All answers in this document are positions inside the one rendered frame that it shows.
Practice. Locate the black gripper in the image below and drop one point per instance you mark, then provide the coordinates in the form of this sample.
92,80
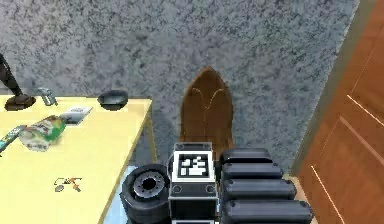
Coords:
146,193

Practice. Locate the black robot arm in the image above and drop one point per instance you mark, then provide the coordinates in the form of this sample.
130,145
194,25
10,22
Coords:
250,186

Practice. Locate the yellow wooden table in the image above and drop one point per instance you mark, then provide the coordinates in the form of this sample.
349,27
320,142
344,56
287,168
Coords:
73,166

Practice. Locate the black bowl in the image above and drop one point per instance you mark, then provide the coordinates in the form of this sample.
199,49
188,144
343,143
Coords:
113,99

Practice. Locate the grey white book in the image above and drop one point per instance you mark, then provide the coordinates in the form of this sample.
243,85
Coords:
76,114

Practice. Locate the green white bag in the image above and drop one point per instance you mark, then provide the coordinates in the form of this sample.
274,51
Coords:
42,132

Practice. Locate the teal remote control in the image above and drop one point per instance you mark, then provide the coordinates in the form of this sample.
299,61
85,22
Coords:
9,137

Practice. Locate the brown wooden door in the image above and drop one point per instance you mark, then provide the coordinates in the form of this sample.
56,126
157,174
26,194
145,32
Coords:
353,140

